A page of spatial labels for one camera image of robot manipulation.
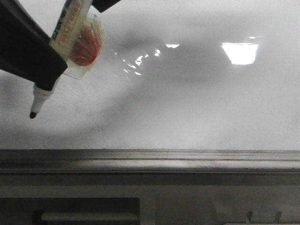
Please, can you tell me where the grey metal whiteboard tray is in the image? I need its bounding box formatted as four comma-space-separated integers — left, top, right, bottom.
0, 149, 300, 173

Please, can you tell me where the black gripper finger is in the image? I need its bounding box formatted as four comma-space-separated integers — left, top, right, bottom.
0, 0, 67, 91
92, 0, 120, 13

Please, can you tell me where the white whiteboard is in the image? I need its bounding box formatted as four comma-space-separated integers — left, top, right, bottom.
0, 0, 300, 150

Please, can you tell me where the white black whiteboard marker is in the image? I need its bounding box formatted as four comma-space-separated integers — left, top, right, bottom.
30, 0, 92, 119

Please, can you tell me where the red magnet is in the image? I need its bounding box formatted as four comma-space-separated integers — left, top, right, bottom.
64, 13, 103, 79

